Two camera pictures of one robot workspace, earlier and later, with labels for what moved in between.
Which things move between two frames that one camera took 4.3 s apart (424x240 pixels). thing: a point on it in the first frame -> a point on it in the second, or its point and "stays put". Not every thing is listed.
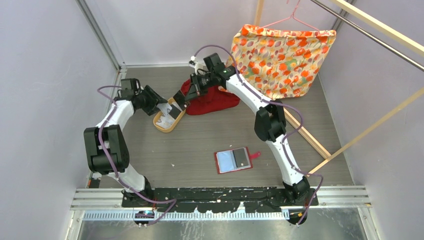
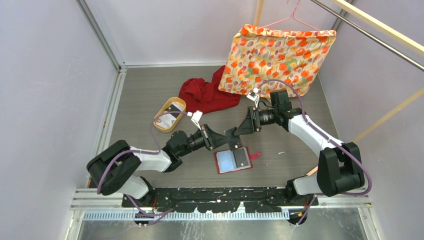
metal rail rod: x=372 y=36 stays put
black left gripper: x=155 y=100 -> x=212 y=140
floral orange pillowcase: x=280 y=64 stays put
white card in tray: x=165 y=121 stays put
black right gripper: x=195 y=90 -> x=248 y=125
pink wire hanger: x=292 y=16 stays put
